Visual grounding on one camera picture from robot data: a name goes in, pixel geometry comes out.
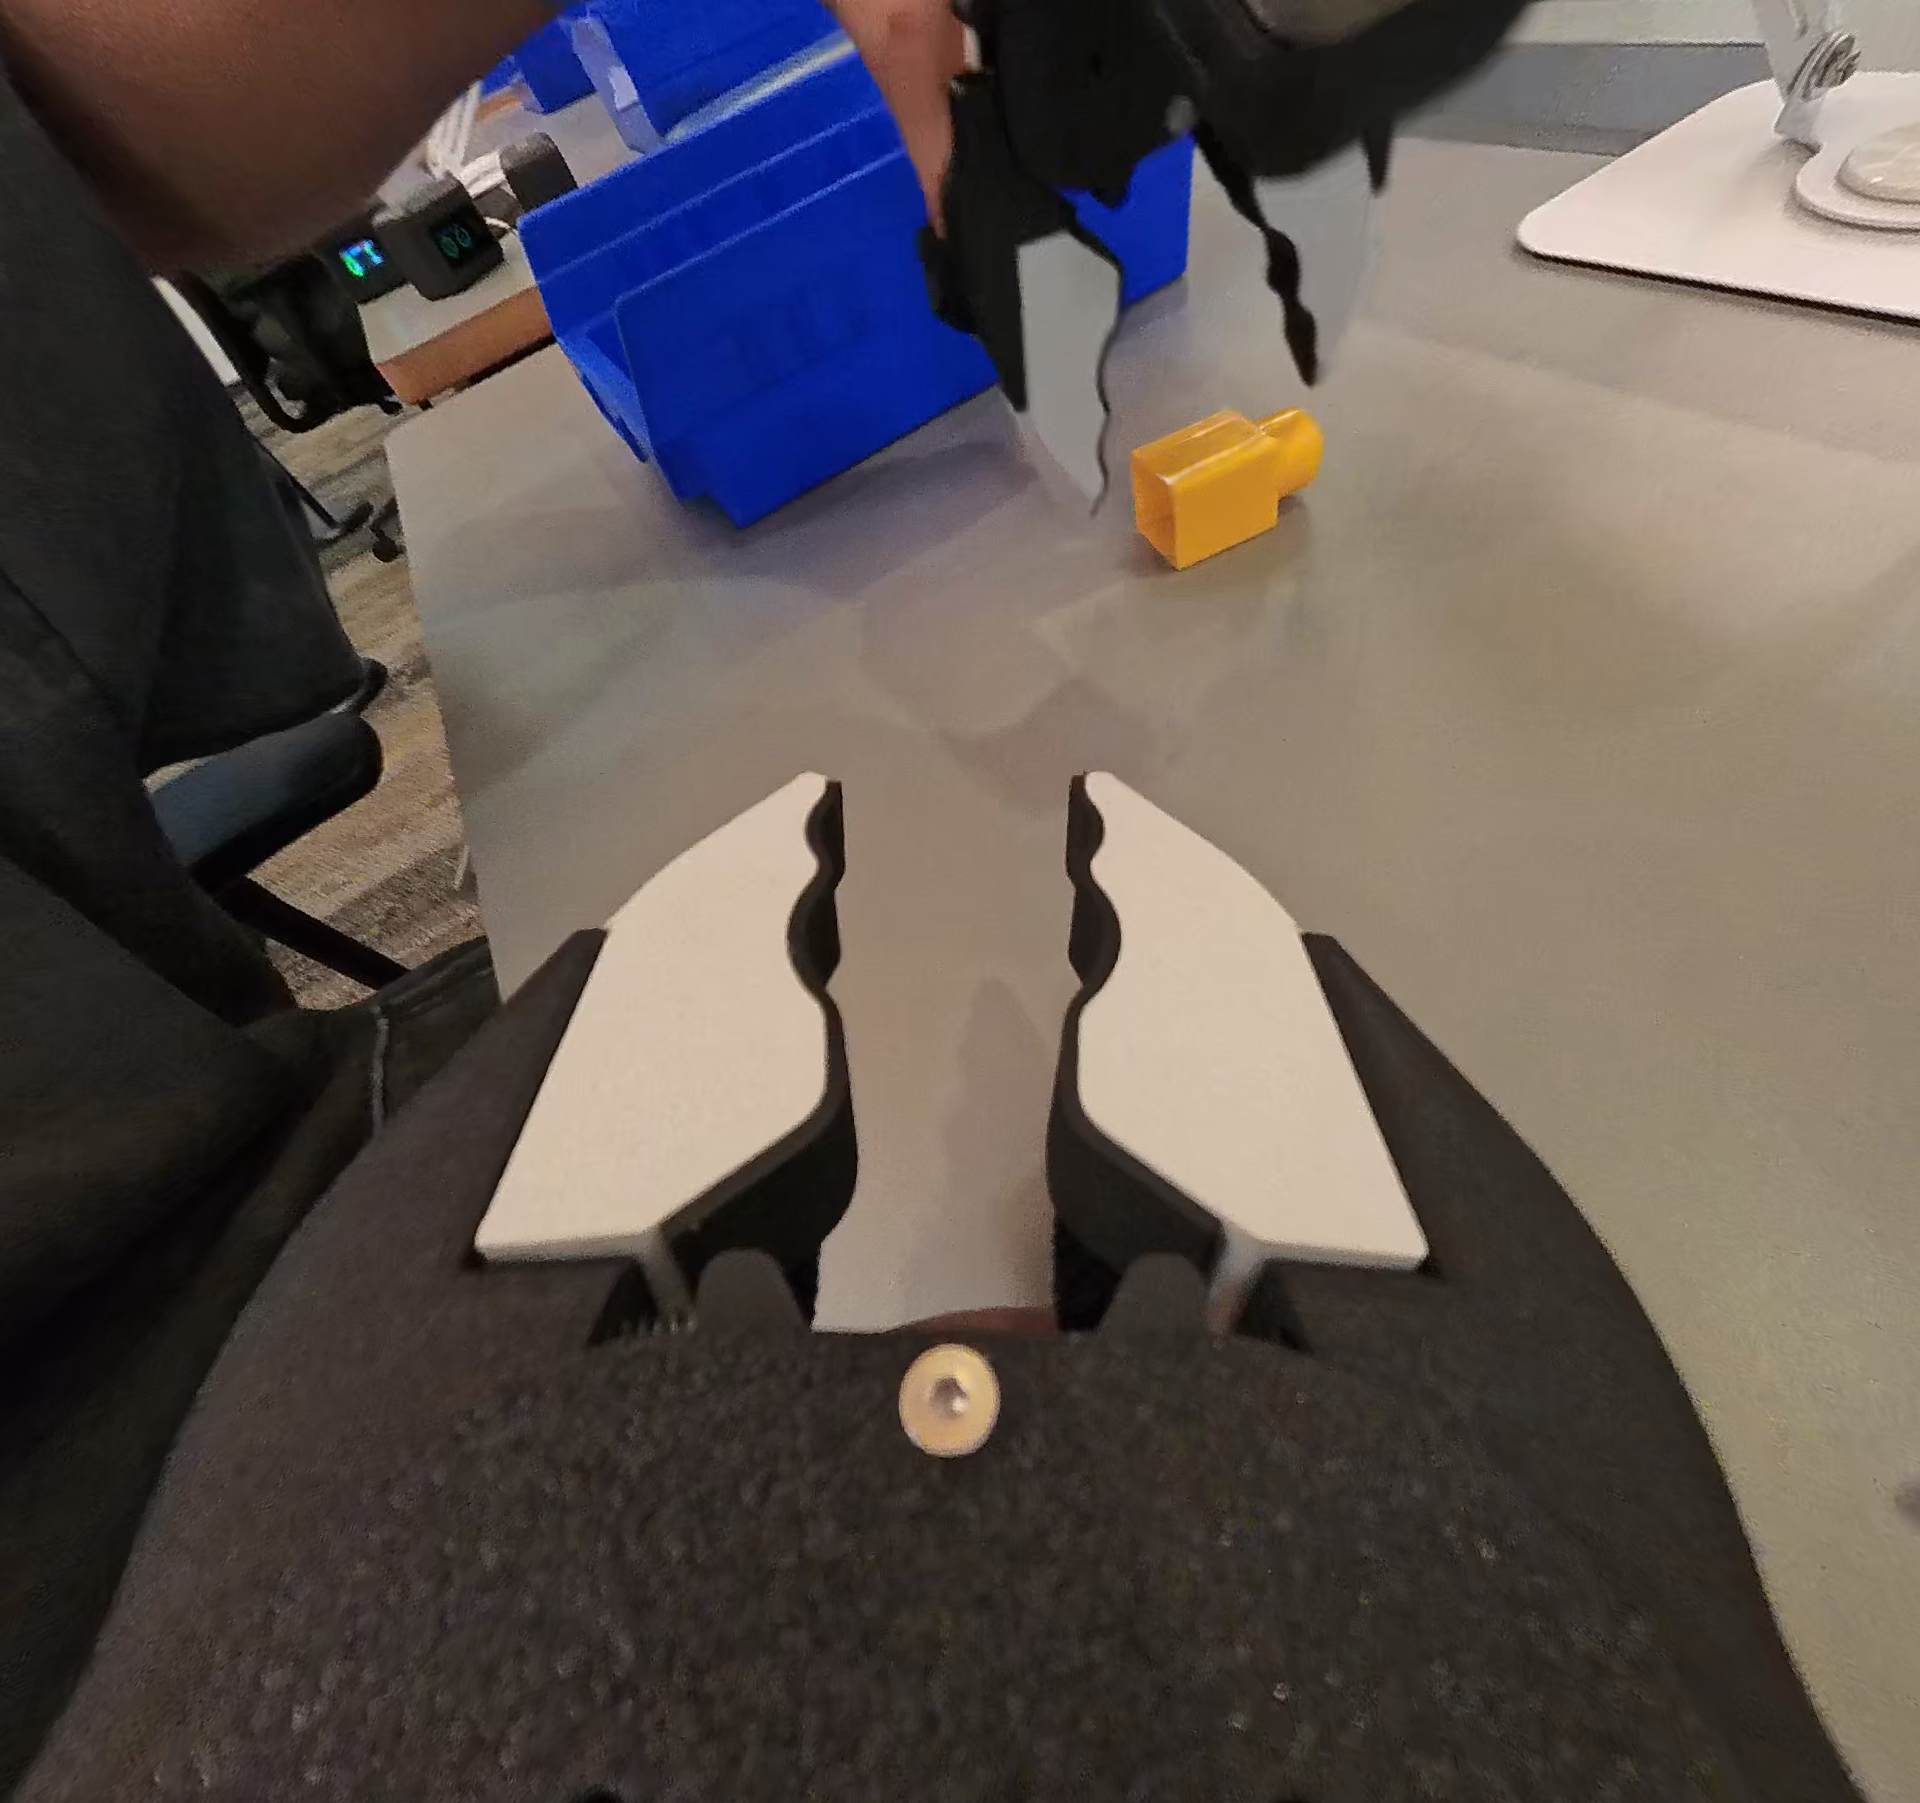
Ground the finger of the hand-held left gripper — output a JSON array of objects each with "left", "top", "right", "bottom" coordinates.
[
  {"left": 1199, "top": 132, "right": 1378, "bottom": 391},
  {"left": 1016, "top": 216, "right": 1130, "bottom": 516}
]

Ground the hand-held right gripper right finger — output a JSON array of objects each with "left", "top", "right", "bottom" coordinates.
[{"left": 1045, "top": 770, "right": 1430, "bottom": 1332}]

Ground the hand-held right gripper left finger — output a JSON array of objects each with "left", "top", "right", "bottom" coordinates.
[{"left": 473, "top": 770, "right": 859, "bottom": 1332}]

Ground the yellow one-stud block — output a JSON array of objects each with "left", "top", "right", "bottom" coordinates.
[{"left": 1127, "top": 407, "right": 1326, "bottom": 572}]

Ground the blue plastic bin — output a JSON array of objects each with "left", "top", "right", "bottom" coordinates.
[
  {"left": 517, "top": 48, "right": 1199, "bottom": 530},
  {"left": 479, "top": 0, "right": 849, "bottom": 162}
]

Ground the person's left forearm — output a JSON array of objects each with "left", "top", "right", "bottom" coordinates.
[{"left": 0, "top": 0, "right": 841, "bottom": 274}]

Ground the grey desk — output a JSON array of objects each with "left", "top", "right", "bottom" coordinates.
[{"left": 381, "top": 0, "right": 1920, "bottom": 1803}]

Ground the black office chair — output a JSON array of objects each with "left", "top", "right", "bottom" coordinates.
[
  {"left": 149, "top": 662, "right": 412, "bottom": 1002},
  {"left": 164, "top": 266, "right": 406, "bottom": 567}
]

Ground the wood-edged side table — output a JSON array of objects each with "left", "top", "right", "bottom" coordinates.
[{"left": 367, "top": 266, "right": 557, "bottom": 407}]

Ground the person's dark clothing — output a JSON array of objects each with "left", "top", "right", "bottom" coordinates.
[{"left": 0, "top": 80, "right": 504, "bottom": 1803}]

